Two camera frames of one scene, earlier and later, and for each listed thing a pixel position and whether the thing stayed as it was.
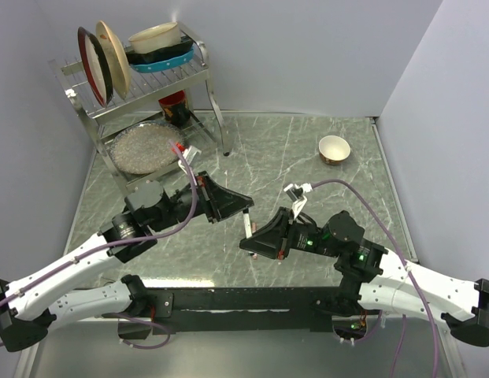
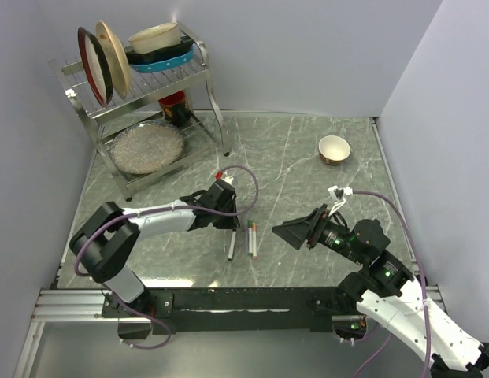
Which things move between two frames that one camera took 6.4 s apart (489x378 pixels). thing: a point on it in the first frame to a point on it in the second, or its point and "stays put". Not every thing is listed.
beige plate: x=116 y=55 stays put
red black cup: x=175 y=109 stays put
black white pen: x=247 y=225 to x=232 y=243
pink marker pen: x=254 y=256 stays put
